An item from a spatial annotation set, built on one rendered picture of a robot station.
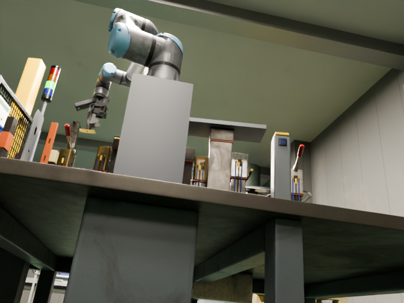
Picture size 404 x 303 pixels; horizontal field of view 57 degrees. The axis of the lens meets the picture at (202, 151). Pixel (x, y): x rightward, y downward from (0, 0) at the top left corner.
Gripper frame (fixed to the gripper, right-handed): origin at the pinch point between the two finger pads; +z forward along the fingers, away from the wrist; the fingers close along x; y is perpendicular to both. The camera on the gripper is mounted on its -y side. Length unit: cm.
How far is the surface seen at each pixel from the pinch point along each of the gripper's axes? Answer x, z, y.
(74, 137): -16.3, 13.8, 0.3
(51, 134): -16.4, 13.9, -10.5
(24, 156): -1.8, 20.8, -27.0
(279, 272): -80, 74, 84
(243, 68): 175, -188, 100
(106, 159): -23.0, 26.0, 19.4
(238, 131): -36, 11, 76
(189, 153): -24, 19, 56
